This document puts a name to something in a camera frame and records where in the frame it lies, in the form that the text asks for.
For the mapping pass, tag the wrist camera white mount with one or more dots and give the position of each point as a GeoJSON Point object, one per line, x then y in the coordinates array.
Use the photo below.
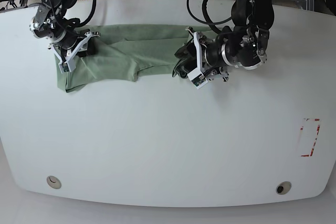
{"type": "Point", "coordinates": [208, 58]}
{"type": "Point", "coordinates": [73, 53]}

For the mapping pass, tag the right table grommet hole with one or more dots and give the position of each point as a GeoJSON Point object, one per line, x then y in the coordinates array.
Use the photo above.
{"type": "Point", "coordinates": [283, 188]}

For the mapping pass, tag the green T-shirt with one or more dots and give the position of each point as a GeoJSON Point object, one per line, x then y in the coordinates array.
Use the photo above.
{"type": "Point", "coordinates": [126, 52]}

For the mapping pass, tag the red tape rectangle marker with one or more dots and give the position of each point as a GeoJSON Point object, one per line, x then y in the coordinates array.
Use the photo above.
{"type": "Point", "coordinates": [308, 136]}

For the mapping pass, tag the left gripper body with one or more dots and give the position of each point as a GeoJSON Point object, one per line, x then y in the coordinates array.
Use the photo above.
{"type": "Point", "coordinates": [243, 47]}

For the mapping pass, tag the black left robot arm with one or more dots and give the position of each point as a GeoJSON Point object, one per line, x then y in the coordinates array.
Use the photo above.
{"type": "Point", "coordinates": [244, 13]}

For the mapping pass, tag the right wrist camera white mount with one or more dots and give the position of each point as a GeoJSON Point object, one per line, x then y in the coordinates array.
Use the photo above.
{"type": "Point", "coordinates": [73, 53]}

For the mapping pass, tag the table grommet hole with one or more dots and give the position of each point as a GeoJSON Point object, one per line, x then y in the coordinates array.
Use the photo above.
{"type": "Point", "coordinates": [53, 182]}
{"type": "Point", "coordinates": [283, 188]}

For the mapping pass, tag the left table grommet hole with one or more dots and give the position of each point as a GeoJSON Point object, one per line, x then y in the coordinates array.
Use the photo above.
{"type": "Point", "coordinates": [53, 182]}

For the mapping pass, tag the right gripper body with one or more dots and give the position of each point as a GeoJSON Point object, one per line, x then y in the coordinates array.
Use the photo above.
{"type": "Point", "coordinates": [64, 34]}

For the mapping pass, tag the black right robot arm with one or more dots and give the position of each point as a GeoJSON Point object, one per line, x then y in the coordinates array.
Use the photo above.
{"type": "Point", "coordinates": [67, 4]}

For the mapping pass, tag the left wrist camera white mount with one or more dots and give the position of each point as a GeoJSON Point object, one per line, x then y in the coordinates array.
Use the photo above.
{"type": "Point", "coordinates": [208, 58]}

